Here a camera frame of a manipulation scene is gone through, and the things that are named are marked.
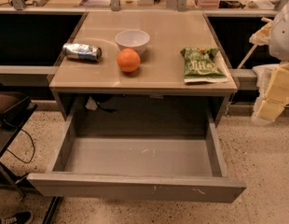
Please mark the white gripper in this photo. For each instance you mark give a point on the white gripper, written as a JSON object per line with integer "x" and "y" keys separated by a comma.
{"x": 283, "y": 34}

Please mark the orange fruit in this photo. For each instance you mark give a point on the orange fruit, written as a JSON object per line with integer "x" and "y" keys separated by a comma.
{"x": 128, "y": 60}

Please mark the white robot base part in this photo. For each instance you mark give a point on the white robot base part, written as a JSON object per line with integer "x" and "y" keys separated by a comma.
{"x": 263, "y": 74}

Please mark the open grey top drawer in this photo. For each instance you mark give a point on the open grey top drawer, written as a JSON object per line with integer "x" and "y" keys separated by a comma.
{"x": 140, "y": 148}

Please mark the grey cabinet with tan top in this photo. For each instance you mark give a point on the grey cabinet with tan top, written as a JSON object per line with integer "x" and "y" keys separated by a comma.
{"x": 161, "y": 71}

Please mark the stick with white tip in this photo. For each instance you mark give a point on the stick with white tip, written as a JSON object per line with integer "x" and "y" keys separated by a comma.
{"x": 259, "y": 38}

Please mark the green chip bag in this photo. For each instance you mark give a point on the green chip bag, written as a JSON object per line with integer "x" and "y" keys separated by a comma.
{"x": 200, "y": 66}

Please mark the white bowl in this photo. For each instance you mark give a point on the white bowl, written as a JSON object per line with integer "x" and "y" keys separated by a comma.
{"x": 133, "y": 39}

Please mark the crushed silver soda can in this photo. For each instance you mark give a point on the crushed silver soda can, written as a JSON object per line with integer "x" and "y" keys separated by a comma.
{"x": 82, "y": 52}

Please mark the black chair at left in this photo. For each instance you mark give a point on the black chair at left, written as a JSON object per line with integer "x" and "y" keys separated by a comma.
{"x": 15, "y": 110}

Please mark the black sneaker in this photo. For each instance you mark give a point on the black sneaker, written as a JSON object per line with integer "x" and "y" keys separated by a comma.
{"x": 18, "y": 218}

